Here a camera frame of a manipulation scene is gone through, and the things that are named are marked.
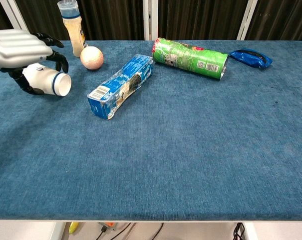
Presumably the orange power strip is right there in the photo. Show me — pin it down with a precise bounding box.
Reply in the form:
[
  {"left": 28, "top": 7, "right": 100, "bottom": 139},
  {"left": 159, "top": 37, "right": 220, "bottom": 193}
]
[{"left": 98, "top": 221, "right": 116, "bottom": 232}]

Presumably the blue cookie box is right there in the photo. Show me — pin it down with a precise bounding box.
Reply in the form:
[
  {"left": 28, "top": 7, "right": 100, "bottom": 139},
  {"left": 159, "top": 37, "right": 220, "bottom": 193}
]
[{"left": 87, "top": 53, "right": 154, "bottom": 121}]

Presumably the yellow object under table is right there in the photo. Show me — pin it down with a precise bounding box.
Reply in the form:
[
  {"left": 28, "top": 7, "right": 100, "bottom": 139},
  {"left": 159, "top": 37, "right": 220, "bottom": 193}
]
[{"left": 68, "top": 221, "right": 79, "bottom": 235}]

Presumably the green chips can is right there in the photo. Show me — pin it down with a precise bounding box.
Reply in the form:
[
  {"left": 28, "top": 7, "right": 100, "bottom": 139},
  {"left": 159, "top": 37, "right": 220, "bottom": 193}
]
[{"left": 151, "top": 37, "right": 229, "bottom": 81}]

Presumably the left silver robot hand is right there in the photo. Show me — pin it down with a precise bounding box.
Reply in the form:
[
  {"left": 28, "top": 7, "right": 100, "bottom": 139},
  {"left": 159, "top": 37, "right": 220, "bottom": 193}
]
[{"left": 0, "top": 29, "right": 69, "bottom": 96}]

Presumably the blue snack packet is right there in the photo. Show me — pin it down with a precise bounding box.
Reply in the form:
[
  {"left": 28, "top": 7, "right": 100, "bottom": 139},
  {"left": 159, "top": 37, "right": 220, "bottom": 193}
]
[{"left": 229, "top": 48, "right": 273, "bottom": 69}]

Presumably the dark curtain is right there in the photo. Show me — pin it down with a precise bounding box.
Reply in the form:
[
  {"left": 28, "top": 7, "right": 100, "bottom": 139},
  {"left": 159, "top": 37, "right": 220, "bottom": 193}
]
[{"left": 0, "top": 0, "right": 302, "bottom": 42}]

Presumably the pink ball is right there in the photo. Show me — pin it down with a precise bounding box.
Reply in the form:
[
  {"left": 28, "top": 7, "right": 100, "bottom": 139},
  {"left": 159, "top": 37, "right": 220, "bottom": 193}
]
[{"left": 80, "top": 46, "right": 104, "bottom": 71}]

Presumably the black cable bundle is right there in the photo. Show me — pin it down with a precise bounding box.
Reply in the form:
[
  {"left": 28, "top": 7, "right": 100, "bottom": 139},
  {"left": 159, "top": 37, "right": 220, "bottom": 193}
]
[{"left": 233, "top": 222, "right": 245, "bottom": 240}]

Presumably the white paper cup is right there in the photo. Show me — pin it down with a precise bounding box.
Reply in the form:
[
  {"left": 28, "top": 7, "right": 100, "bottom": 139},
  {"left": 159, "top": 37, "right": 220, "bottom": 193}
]
[{"left": 22, "top": 62, "right": 72, "bottom": 97}]

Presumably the white frame post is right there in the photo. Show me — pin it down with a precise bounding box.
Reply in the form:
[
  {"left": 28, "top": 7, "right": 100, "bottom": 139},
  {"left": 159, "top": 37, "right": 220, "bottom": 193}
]
[
  {"left": 0, "top": 0, "right": 33, "bottom": 41},
  {"left": 142, "top": 0, "right": 159, "bottom": 42},
  {"left": 236, "top": 0, "right": 258, "bottom": 41}
]

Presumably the clear bottle with blue cap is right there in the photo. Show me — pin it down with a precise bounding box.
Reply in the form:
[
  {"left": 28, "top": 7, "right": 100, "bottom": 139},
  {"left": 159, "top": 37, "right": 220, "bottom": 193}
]
[{"left": 57, "top": 0, "right": 88, "bottom": 58}]

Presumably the blue table cloth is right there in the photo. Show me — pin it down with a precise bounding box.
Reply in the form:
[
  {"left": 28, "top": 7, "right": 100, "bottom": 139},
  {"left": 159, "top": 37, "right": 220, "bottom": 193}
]
[{"left": 0, "top": 39, "right": 302, "bottom": 222}]

